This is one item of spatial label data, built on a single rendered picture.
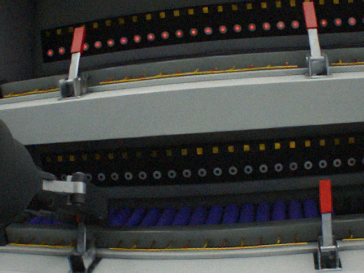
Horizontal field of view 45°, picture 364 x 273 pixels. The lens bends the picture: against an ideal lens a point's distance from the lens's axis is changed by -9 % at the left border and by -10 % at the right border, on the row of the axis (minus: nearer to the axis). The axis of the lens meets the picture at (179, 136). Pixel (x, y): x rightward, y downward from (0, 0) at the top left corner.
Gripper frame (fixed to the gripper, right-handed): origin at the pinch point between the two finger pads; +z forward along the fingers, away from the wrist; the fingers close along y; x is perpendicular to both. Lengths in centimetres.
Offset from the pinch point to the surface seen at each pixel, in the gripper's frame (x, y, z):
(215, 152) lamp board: 9.2, 13.3, 11.4
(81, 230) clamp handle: -2.2, 0.1, 0.0
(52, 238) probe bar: -3.0, -6.3, 4.8
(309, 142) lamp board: 9.6, 25.9, 11.2
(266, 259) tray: -5.5, 20.3, 2.4
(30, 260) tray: -6.1, -7.6, 1.6
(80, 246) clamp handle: -4.1, 0.1, -0.1
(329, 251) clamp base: -5.1, 27.1, 1.7
